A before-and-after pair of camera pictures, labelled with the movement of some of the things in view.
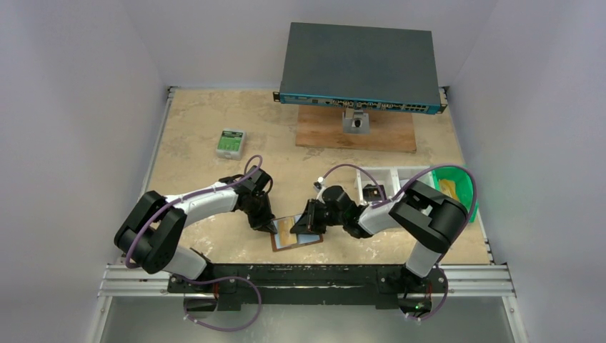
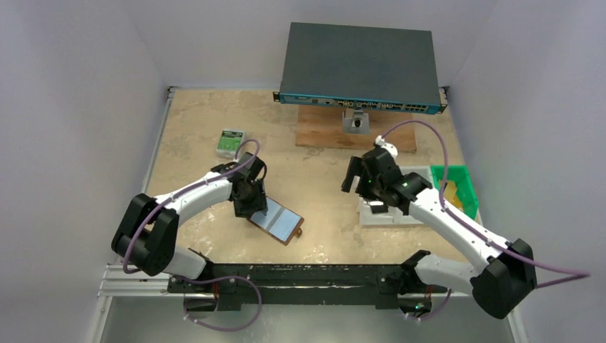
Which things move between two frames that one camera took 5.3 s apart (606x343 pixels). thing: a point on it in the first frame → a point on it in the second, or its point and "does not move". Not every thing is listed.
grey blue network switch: (371, 68) does not move
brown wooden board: (322, 126) does not move
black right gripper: (314, 216) → (356, 175)
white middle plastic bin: (402, 174) does not move
